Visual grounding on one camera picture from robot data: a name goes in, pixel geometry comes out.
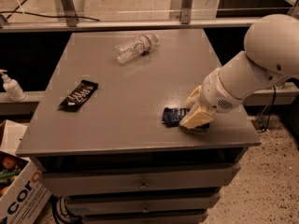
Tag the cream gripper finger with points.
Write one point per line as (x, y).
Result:
(193, 98)
(197, 116)

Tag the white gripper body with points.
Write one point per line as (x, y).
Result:
(214, 93)

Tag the blue rxbar blueberry bar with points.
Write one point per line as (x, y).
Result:
(173, 116)

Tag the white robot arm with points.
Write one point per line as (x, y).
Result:
(270, 56)

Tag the clear plastic water bottle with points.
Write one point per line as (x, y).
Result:
(134, 47)

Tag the grey metal drawer cabinet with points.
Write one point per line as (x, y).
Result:
(114, 161)

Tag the black snack bar wrapper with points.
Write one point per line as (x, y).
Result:
(78, 96)

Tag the white pump dispenser bottle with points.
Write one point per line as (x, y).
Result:
(12, 87)

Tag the white cardboard box with produce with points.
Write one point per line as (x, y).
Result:
(22, 195)

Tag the grey metal frame rail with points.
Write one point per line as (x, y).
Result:
(103, 15)

